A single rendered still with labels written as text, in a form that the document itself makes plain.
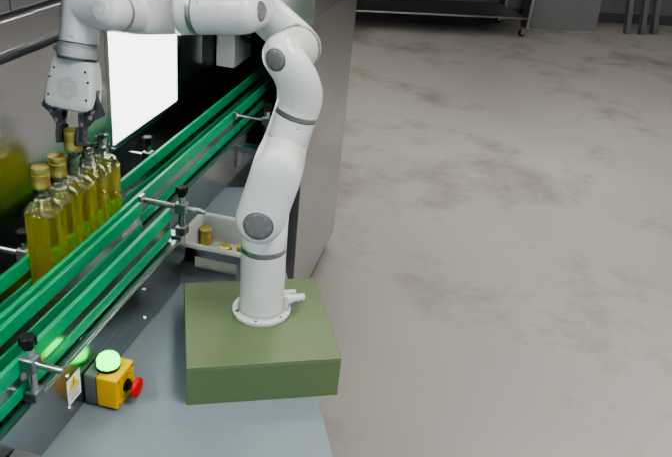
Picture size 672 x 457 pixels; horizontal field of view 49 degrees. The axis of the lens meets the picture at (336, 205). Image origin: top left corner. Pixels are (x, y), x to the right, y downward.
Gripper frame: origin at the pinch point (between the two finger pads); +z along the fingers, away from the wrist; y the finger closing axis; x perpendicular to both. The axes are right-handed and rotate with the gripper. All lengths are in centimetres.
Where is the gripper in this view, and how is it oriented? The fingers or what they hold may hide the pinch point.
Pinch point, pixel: (71, 134)
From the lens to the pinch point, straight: 157.7
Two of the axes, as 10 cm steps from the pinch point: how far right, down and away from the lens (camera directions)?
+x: 2.1, -1.7, 9.6
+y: 9.7, 1.9, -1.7
